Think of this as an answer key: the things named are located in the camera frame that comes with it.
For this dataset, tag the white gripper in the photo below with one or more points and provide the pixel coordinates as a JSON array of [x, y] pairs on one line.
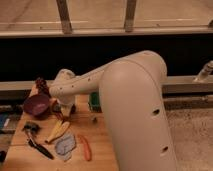
[[66, 101]]

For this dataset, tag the yellow banana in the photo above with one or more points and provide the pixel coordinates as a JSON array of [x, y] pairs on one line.
[[59, 129]]

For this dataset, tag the dark grape bunch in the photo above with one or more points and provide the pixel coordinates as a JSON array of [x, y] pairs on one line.
[[41, 85]]

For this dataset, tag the purple bowl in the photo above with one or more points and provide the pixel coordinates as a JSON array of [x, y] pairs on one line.
[[36, 104]]

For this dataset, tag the red bowl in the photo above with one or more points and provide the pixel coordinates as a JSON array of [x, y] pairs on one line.
[[58, 114]]

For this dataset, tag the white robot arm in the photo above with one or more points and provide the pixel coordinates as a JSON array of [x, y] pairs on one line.
[[130, 92]]

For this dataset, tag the green plastic tray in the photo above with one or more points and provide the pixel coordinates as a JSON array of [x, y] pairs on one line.
[[94, 103]]

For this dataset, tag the red chili pepper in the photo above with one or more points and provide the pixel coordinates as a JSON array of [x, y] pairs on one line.
[[86, 148]]

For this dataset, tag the small dark object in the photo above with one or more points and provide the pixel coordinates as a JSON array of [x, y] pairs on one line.
[[94, 119]]

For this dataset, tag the blue grey cloth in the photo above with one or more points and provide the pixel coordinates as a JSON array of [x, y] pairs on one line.
[[64, 146]]

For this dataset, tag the yellow black eraser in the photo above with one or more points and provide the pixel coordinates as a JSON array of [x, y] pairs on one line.
[[66, 111]]

